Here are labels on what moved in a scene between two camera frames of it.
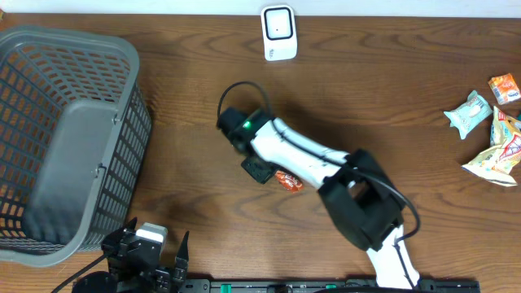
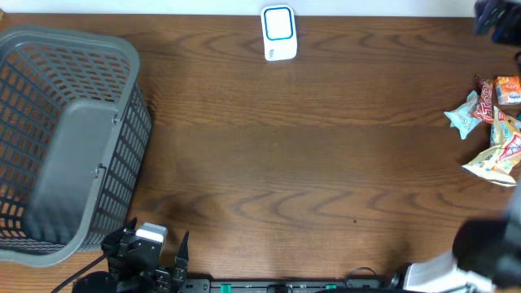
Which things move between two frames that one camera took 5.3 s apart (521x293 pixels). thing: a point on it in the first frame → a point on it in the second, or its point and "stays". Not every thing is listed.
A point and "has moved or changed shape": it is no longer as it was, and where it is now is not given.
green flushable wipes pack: (470, 114) stays
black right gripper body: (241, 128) → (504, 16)
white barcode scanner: (279, 32) stays
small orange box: (505, 88) has moved or changed shape
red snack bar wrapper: (288, 181) → (484, 109)
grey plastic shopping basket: (75, 130) stays
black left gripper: (160, 279) stays
